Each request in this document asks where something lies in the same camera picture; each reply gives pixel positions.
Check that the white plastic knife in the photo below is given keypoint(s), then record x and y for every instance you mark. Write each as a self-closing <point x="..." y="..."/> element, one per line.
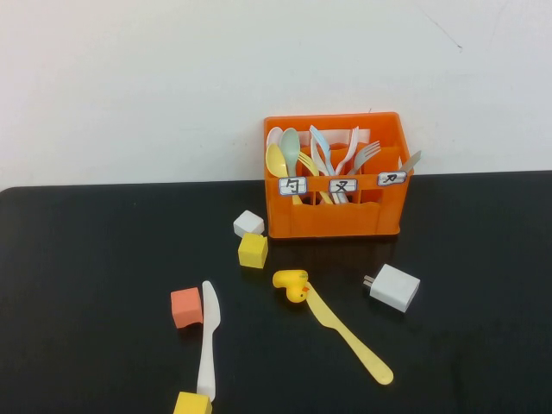
<point x="210" y="319"/>

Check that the yellow plastic knife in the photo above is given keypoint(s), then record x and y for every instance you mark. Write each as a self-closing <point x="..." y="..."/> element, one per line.
<point x="345" y="334"/>

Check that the orange plastic cutlery crate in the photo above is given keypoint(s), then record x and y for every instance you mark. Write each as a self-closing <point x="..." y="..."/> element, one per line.
<point x="336" y="220"/>

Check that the paper label spoon character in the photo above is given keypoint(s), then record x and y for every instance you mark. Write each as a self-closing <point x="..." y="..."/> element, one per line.
<point x="293" y="186"/>

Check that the white foam cube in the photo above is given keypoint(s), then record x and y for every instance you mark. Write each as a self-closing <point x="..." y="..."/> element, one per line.
<point x="248" y="222"/>

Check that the yellow plastic spoon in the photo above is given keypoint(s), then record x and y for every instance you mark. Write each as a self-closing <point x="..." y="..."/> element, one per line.
<point x="276" y="160"/>

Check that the yellow foam cube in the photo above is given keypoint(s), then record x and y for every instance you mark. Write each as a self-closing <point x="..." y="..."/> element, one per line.
<point x="190" y="404"/>
<point x="252" y="252"/>

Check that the yellow plastic fork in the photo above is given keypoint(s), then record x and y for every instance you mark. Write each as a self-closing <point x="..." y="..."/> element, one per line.
<point x="307" y="163"/>

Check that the white plastic fork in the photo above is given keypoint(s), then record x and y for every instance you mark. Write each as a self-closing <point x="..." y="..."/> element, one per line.
<point x="351" y="142"/>
<point x="320" y="161"/>

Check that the green plastic spoon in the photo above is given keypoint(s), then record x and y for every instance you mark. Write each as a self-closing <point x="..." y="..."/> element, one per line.
<point x="290" y="144"/>

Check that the paper label fork character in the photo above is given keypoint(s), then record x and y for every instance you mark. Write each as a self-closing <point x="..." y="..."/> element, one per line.
<point x="343" y="186"/>

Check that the white plastic spoon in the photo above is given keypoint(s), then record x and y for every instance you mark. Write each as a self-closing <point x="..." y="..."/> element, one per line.
<point x="272" y="134"/>

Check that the blue plastic fork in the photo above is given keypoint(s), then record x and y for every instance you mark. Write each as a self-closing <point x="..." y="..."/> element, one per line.
<point x="321" y="144"/>

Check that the yellow rubber duck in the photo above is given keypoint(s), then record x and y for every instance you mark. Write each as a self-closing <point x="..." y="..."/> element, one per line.
<point x="289" y="284"/>

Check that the grey plastic fork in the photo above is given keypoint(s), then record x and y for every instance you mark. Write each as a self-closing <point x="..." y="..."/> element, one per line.
<point x="366" y="153"/>

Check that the paper label knife character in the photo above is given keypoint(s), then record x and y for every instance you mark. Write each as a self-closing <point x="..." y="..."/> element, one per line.
<point x="392" y="178"/>

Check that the orange foam cube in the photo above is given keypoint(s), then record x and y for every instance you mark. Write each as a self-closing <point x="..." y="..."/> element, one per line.
<point x="186" y="306"/>

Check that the white power adapter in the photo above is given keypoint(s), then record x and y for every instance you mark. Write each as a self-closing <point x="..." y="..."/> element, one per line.
<point x="394" y="288"/>

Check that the grey plastic knife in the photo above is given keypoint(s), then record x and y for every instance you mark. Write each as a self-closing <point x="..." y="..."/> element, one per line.
<point x="412" y="160"/>

